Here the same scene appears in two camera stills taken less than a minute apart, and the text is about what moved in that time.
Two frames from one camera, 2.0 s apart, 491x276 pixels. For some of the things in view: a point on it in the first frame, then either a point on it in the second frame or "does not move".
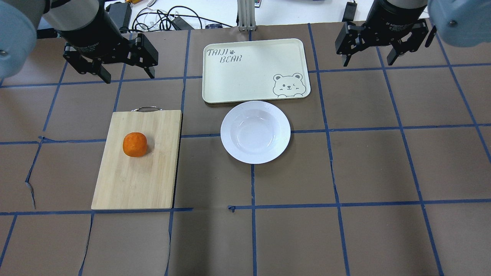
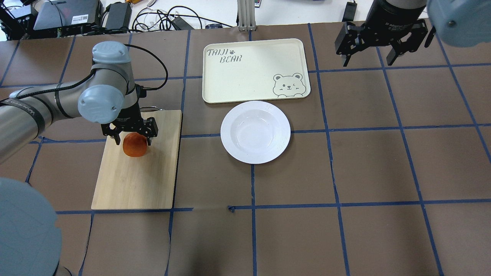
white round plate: (256, 132) does not move
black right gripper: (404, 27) does not move
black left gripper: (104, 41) to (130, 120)
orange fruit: (134, 144) does not move
